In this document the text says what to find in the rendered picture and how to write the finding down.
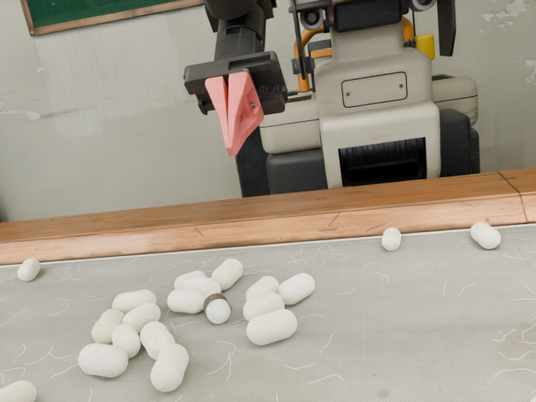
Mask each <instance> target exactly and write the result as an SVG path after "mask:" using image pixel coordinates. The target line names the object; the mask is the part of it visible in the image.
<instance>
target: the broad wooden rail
mask: <svg viewBox="0 0 536 402"><path fill-rule="evenodd" d="M478 222H485V223H488V224H489V225H490V226H491V227H503V226H513V225H523V224H534V223H536V167H534V168H527V169H518V170H510V171H496V172H488V173H479V174H471V175H457V176H448V177H440V178H433V179H418V180H409V181H402V182H394V183H378V184H370V185H363V186H355V187H339V188H332V189H324V190H316V191H301V192H293V193H285V194H276V195H262V196H254V197H246V198H238V199H223V200H215V201H207V202H199V203H185V204H176V205H168V206H160V207H145V208H137V209H129V210H121V211H106V212H98V213H90V214H82V215H67V216H59V217H51V218H43V219H28V220H20V221H12V222H4V223H0V266H9V265H20V264H23V262H24V261H25V260H27V259H30V258H34V259H36V260H38V261H39V262H60V261H70V260H81V259H91V258H111V257H120V256H131V255H142V254H161V253H171V252H181V251H192V250H211V249H222V248H231V247H242V246H261V245H272V244H282V243H292V242H312V241H322V240H332V239H343V238H362V237H372V236H383V234H384V232H385V231H386V230H387V229H388V228H391V227H393V228H396V229H397V230H398V231H399V232H400V234H401V235H402V234H412V233H423V232H433V231H453V230H463V229H471V227H472V226H473V225H474V224H475V223H478Z"/></svg>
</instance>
